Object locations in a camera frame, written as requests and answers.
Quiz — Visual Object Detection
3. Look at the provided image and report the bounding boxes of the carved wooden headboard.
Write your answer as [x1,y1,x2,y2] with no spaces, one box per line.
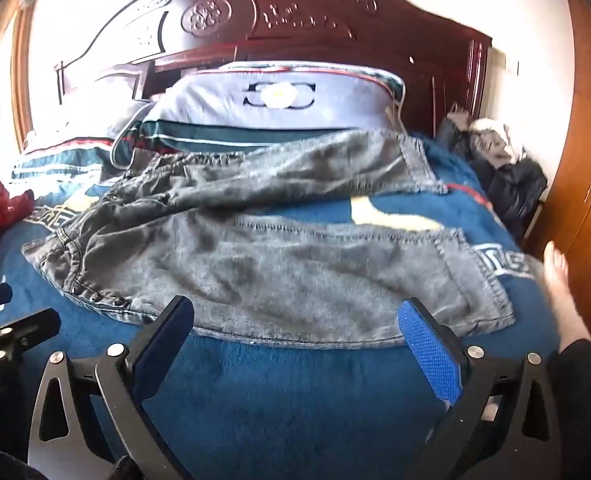
[53,0,493,136]

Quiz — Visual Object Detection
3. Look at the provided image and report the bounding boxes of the red cloth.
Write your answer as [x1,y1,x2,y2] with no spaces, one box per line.
[0,170,36,256]

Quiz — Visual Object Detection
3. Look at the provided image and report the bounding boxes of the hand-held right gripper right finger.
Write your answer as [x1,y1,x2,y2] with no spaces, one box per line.
[397,297,563,480]

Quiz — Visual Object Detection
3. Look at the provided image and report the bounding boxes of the grey pillow with striped border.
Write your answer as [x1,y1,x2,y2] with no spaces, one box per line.
[113,61,407,166]

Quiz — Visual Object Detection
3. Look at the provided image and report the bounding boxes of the grey denim pants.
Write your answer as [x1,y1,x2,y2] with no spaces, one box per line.
[22,129,517,350]

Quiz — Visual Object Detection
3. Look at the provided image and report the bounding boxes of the person's bare foot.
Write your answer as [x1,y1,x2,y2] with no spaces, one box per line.
[543,241,591,356]

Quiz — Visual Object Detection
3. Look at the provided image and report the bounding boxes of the wooden wardrobe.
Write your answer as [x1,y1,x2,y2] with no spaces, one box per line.
[525,0,591,361]

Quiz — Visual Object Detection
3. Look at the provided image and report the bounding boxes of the wooden window frame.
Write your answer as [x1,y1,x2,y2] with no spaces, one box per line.
[10,0,39,153]

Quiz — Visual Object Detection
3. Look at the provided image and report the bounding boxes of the black jacket with fur hood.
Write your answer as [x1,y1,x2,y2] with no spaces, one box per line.
[435,112,549,241]

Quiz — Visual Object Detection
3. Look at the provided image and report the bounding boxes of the blue printed blanket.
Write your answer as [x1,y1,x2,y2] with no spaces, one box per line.
[0,132,576,480]

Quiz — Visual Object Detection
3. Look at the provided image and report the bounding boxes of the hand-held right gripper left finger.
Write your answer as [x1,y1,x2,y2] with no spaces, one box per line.
[26,295,196,480]

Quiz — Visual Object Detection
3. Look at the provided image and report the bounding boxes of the striped teal pillow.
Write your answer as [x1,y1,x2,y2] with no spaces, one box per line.
[10,102,146,186]

